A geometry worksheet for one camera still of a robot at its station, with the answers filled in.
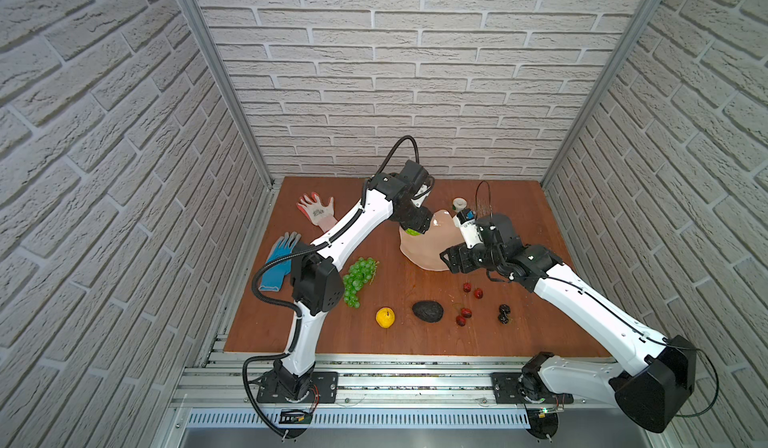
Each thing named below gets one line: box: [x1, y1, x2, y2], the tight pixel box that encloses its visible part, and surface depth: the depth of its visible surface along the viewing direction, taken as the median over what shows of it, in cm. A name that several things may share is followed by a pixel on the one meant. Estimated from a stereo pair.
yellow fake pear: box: [376, 307, 395, 329], surface depth 83 cm
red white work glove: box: [296, 192, 338, 233], surface depth 113 cm
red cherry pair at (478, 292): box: [463, 282, 484, 299], surface depth 92 cm
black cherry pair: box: [498, 303, 511, 325], surface depth 87 cm
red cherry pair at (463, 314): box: [452, 303, 473, 327], surface depth 87 cm
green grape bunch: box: [343, 257, 380, 309], surface depth 91 cm
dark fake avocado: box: [412, 300, 444, 323], surface depth 85 cm
